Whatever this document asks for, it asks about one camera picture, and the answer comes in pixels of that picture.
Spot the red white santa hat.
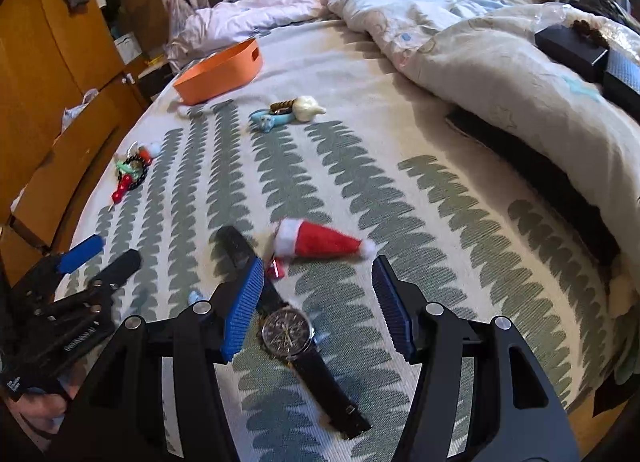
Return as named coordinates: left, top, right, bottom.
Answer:
left=272, top=218, right=376, bottom=260

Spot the person's left hand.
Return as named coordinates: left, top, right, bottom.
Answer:
left=1, top=381, right=79, bottom=445

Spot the small light blue bead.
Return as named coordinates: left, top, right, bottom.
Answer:
left=188, top=290, right=205, bottom=306

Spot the black leather wristwatch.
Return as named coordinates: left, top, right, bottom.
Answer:
left=214, top=224, right=372, bottom=440

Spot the white plastic bag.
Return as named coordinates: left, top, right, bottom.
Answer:
left=61, top=88, right=99, bottom=133

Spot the wooden wardrobe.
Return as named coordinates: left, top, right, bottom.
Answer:
left=1, top=0, right=148, bottom=284

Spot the green leaf pattern bedspread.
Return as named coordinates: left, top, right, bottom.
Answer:
left=58, top=21, right=620, bottom=461

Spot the orange plastic basket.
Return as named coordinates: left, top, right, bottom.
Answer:
left=174, top=38, right=262, bottom=106

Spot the white seashell ornament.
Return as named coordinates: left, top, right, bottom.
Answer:
left=292, top=96, right=326, bottom=123

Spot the white pink pillow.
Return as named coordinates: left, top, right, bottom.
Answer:
left=165, top=0, right=329, bottom=68

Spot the dark blue notebook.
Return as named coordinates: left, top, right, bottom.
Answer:
left=602, top=49, right=640, bottom=121

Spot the floral patterned duvet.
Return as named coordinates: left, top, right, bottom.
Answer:
left=307, top=0, right=640, bottom=293

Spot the black box on duvet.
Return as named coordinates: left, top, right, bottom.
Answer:
left=535, top=24, right=608, bottom=83

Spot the red bead black bracelet cluster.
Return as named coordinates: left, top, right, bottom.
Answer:
left=108, top=141, right=160, bottom=211

